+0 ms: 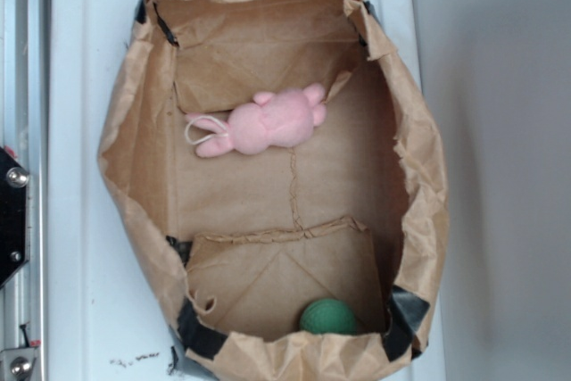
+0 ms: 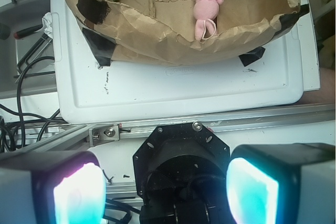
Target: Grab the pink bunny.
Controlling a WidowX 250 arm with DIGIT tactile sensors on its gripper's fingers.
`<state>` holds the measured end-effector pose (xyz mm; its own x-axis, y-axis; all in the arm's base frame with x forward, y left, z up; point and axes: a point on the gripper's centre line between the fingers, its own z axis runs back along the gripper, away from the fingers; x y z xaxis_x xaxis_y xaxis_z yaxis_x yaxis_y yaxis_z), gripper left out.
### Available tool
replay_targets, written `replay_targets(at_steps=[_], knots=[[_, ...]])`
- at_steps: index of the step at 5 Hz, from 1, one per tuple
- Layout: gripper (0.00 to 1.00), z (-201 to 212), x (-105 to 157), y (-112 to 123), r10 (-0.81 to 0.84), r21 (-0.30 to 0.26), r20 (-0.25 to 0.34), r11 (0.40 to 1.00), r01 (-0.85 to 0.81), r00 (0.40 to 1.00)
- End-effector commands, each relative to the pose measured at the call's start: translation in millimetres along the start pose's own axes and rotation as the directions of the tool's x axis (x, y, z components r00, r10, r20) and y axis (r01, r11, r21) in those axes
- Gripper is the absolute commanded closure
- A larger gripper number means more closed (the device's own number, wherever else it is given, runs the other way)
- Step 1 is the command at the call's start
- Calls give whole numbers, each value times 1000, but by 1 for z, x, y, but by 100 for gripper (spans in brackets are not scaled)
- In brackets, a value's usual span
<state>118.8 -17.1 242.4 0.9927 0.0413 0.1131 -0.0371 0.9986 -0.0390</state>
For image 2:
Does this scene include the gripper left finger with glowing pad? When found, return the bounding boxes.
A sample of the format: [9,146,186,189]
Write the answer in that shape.
[1,151,106,223]

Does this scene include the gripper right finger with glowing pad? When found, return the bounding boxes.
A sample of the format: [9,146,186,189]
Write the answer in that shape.
[226,143,335,223]

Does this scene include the pink plush bunny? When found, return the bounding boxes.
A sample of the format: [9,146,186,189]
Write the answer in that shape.
[193,0,224,41]

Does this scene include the white plastic bin lid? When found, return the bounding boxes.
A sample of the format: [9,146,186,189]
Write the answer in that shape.
[50,0,320,124]

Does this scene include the black tape strip left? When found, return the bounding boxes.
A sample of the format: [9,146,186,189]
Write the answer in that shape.
[82,28,116,67]

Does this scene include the black tape strip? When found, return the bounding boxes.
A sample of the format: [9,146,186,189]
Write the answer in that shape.
[239,4,310,67]
[82,28,116,67]

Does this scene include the black tape strip right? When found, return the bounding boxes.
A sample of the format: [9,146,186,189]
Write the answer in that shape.
[239,4,310,67]

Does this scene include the crumpled white paper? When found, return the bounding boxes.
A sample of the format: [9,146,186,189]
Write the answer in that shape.
[42,12,54,39]

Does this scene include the brown paper bag liner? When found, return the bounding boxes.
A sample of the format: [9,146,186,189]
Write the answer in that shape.
[59,0,301,65]

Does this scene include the metal corner bracket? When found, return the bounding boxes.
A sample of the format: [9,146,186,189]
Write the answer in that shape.
[88,124,120,147]

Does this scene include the aluminium extrusion rail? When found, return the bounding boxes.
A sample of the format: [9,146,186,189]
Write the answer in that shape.
[0,103,336,154]

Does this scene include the black cable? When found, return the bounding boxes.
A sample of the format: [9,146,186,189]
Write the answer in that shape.
[0,56,62,154]

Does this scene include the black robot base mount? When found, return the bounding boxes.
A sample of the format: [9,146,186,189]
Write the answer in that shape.
[133,122,234,223]

